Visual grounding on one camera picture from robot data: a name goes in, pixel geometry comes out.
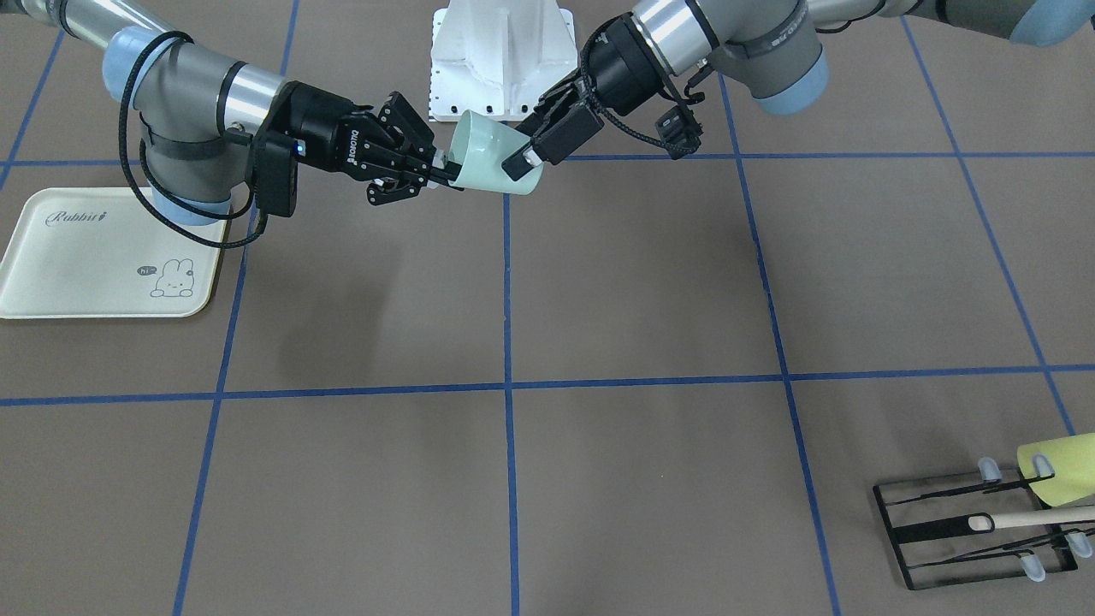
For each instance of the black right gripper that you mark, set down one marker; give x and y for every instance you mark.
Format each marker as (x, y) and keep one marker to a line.
(323, 128)

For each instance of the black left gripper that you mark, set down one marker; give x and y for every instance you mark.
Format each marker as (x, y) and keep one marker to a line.
(623, 79)

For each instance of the pale green cup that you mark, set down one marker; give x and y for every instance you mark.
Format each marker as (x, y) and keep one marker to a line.
(480, 146)

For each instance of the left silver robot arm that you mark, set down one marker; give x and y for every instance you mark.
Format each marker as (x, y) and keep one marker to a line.
(772, 47)

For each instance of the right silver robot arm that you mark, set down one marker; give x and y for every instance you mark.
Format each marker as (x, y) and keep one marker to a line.
(211, 122)

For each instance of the cream rabbit tray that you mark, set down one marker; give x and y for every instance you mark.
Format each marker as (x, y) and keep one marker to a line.
(83, 252)

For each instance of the yellow cup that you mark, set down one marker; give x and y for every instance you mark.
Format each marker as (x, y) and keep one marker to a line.
(1061, 469)

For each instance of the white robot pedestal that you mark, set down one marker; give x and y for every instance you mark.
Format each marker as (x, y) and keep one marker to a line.
(497, 57)

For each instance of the black wire cup rack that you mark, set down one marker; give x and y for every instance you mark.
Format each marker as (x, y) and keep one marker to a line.
(979, 526)

